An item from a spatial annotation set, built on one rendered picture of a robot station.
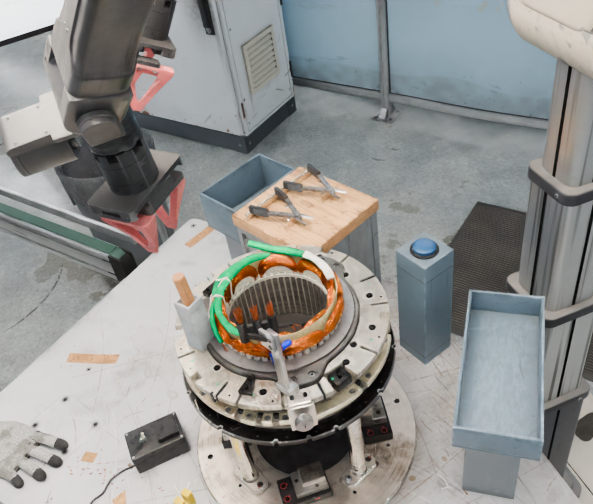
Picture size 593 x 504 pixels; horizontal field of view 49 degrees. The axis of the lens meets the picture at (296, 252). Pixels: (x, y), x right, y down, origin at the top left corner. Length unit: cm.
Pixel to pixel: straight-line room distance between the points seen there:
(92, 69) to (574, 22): 56
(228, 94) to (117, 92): 267
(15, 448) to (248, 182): 68
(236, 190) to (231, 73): 190
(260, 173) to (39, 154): 76
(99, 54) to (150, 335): 96
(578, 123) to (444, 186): 207
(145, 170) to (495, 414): 55
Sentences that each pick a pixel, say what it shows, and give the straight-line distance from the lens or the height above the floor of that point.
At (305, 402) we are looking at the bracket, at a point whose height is 110.
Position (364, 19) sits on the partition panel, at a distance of 339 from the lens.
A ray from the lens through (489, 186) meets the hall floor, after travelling 304.
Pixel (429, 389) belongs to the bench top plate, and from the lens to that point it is 125.
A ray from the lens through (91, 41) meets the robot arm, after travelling 55.
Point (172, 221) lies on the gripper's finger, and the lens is 81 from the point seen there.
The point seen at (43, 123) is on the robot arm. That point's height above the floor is 150.
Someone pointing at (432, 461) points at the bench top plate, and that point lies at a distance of 117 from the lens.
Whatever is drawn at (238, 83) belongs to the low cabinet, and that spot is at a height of 39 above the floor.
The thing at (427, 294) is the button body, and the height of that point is 97.
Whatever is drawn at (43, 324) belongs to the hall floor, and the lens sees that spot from 282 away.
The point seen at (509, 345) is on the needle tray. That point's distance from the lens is 101.
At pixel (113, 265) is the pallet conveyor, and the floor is 73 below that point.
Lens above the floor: 179
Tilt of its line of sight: 41 degrees down
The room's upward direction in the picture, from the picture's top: 10 degrees counter-clockwise
